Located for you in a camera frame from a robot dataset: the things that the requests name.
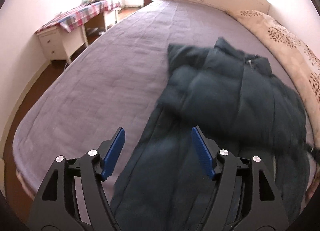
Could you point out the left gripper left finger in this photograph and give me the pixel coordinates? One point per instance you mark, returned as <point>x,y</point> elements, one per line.
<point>55,206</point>

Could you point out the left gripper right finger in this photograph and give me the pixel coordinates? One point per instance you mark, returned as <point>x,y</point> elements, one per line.
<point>245,196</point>

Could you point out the dark teal padded jacket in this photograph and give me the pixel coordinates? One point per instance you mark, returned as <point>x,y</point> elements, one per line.
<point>237,101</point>

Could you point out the beige floral duvet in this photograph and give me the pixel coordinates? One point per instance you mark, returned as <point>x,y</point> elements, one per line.
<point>297,59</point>

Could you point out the white wooden desk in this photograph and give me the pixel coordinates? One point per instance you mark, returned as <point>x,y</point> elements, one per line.
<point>58,44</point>

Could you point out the red plaid tablecloth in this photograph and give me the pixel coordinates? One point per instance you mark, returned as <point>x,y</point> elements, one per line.
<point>78,16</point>

